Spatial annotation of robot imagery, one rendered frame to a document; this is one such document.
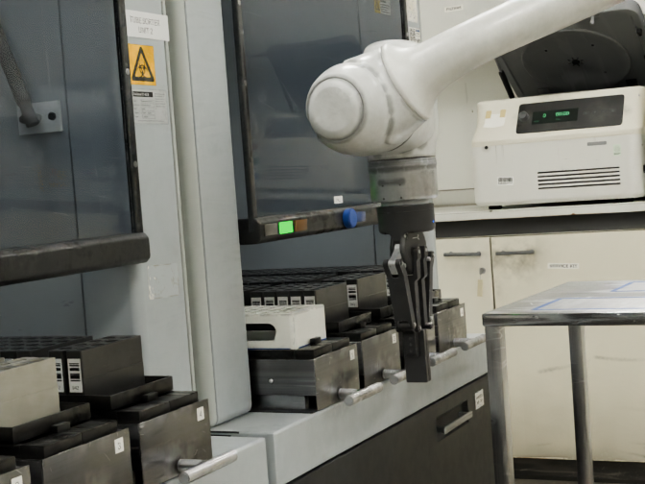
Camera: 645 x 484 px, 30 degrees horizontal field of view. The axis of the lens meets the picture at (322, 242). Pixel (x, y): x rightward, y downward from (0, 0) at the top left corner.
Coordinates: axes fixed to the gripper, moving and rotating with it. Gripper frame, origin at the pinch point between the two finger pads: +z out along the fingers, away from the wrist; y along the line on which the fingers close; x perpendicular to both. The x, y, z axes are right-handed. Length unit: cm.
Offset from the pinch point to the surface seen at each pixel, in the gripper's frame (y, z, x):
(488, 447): -60, 27, -12
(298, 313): 3.0, -6.4, -15.5
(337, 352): -0.4, -0.4, -11.9
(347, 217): -18.8, -18.2, -17.2
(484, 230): -234, -3, -68
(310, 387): 6.6, 3.1, -12.9
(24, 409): 55, -4, -20
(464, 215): -228, -8, -72
